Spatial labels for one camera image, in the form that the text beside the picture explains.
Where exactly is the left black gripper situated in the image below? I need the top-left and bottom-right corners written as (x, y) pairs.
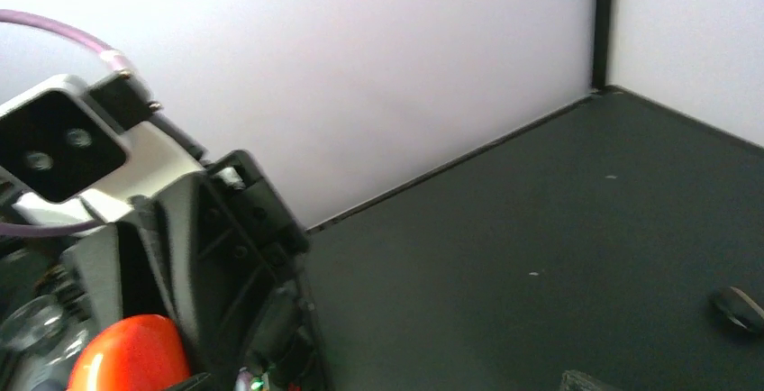
top-left (62, 150), bottom-right (325, 390)

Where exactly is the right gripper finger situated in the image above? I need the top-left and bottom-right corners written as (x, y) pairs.
top-left (559, 370), bottom-right (621, 391)

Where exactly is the red round cap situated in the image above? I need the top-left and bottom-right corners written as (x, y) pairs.
top-left (67, 314), bottom-right (191, 391)

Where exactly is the black glossy earbud charging case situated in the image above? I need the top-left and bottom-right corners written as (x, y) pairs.
top-left (709, 286), bottom-right (763, 335)

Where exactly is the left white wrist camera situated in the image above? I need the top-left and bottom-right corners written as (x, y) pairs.
top-left (1, 72), bottom-right (205, 225)

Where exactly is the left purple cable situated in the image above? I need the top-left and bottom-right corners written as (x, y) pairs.
top-left (0, 8), bottom-right (135, 241)

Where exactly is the left black frame post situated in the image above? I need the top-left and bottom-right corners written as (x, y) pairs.
top-left (590, 0), bottom-right (614, 90)

